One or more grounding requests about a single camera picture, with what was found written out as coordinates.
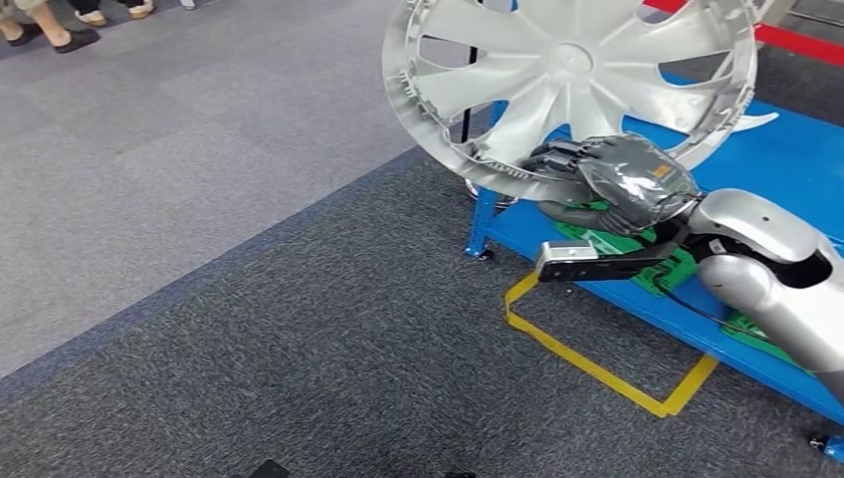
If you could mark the black robot left foot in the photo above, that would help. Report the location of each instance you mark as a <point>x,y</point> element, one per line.
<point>269,470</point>

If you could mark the silver wheel hubcap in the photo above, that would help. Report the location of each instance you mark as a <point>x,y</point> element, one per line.
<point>570,59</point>

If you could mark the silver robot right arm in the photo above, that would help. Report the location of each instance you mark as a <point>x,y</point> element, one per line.
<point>778,303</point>

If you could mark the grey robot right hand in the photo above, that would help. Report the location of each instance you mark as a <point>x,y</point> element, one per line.
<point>633,185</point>

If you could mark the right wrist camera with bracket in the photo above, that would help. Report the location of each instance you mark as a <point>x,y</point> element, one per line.
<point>593,267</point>

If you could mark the white plastic trim part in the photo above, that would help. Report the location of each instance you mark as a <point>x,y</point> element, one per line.
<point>755,122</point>

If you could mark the blue metal shelf rack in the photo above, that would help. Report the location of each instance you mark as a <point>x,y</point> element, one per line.
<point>778,171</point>

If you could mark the red barrier belt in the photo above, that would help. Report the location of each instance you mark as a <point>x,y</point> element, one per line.
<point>804,43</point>

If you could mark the person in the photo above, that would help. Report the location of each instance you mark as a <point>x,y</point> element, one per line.
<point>66,39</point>
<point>135,10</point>

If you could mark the yellow floor tape square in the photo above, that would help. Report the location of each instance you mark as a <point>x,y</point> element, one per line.
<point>593,366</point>

